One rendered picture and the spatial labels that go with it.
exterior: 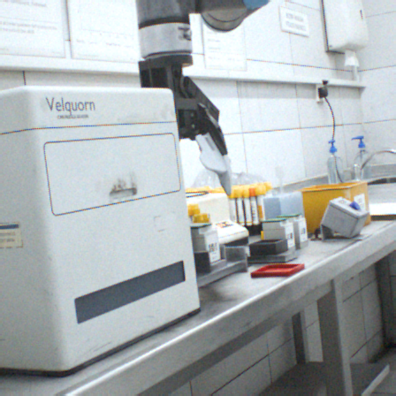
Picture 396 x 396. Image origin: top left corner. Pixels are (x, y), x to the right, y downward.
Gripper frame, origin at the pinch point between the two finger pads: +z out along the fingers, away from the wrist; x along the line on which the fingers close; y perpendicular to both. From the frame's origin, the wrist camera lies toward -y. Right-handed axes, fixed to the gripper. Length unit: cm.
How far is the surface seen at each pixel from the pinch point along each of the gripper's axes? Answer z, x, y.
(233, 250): 9.4, 1.8, -7.6
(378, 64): -39, -48, -270
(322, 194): 6, -4, -61
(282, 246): 12.3, 0.2, -28.9
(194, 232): 5.2, 0.9, 1.9
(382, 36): -53, -44, -270
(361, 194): 7, 3, -69
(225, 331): 17.3, 8.8, 10.0
